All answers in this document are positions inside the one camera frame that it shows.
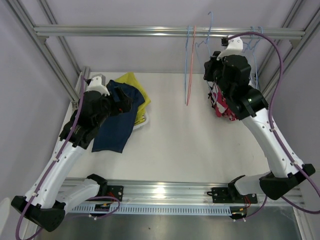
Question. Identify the lime green trousers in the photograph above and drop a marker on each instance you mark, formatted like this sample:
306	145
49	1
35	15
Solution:
130	79

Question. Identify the front aluminium mounting rail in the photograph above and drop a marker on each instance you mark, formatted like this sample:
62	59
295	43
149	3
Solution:
175	193

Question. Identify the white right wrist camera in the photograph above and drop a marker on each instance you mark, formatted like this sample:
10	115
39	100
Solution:
233	46

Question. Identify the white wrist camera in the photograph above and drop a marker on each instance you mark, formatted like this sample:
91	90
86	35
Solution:
233	46
96	86

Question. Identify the white plastic basket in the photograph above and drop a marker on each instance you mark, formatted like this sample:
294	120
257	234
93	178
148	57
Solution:
146	120

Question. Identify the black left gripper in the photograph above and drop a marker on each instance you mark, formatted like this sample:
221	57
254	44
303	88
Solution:
123	106

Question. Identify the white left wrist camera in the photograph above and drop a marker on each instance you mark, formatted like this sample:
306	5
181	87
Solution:
96	86

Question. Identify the dark blue denim trousers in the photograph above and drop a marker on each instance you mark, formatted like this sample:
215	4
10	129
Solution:
116	130

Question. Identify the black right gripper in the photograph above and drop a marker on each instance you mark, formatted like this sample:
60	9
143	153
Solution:
210	65

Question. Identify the pink wire hanger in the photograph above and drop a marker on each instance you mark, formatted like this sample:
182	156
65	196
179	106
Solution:
191	67

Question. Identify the slotted cable duct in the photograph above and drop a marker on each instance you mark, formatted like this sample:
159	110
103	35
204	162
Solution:
149	209

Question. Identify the blue wire hanger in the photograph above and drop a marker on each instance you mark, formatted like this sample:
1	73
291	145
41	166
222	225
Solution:
250	48
206	43
186	64
255	77

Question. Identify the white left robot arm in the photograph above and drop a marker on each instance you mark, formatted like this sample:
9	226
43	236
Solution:
43	204

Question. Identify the aluminium hanging rail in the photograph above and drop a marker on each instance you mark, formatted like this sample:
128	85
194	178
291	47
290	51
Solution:
57	30

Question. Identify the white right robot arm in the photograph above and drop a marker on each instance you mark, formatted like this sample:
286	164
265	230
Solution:
286	170

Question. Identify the pink camouflage trousers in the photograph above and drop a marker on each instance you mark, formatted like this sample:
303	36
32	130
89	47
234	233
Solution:
219	104

